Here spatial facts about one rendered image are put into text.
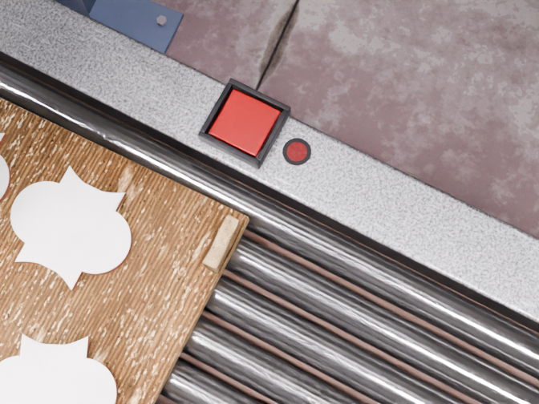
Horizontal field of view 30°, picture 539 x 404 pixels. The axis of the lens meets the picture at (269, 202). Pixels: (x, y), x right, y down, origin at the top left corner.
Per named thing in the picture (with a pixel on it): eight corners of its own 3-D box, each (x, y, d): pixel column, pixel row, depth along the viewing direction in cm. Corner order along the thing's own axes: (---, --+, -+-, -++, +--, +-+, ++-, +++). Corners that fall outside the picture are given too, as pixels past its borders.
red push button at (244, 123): (234, 91, 113) (233, 86, 112) (281, 115, 112) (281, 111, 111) (208, 136, 112) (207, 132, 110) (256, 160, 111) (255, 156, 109)
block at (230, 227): (228, 219, 107) (226, 212, 104) (243, 226, 107) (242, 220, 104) (203, 268, 106) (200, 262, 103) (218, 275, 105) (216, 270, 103)
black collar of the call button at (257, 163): (231, 82, 113) (230, 77, 112) (291, 112, 112) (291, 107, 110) (198, 139, 112) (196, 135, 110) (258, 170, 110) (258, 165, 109)
